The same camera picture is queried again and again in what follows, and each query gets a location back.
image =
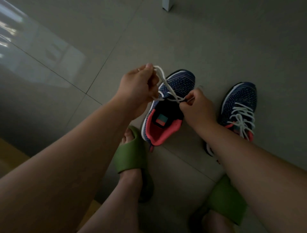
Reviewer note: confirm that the person's right forearm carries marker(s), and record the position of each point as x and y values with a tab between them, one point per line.
263	182

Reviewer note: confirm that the person's leg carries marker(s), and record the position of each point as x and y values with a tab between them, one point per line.
215	223
117	206

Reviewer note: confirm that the person's left hand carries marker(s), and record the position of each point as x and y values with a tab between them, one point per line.
136	91

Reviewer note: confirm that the person's left leg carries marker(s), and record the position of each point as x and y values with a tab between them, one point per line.
117	206

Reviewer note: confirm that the white shoelace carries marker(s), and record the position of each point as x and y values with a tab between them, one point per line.
242	120
163	79

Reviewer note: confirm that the blue knit sneaker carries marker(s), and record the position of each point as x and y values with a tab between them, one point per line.
242	93
180	79

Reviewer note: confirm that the white metal shoe rack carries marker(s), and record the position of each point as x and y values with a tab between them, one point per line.
167	4

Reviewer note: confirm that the person's left forearm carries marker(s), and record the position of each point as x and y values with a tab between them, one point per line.
55	182

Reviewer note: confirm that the person's right leg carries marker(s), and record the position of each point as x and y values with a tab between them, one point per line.
215	223

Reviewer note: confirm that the green foam slipper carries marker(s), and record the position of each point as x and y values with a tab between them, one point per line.
225	199
130	156

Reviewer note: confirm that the person's right hand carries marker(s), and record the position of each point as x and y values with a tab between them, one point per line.
199	110

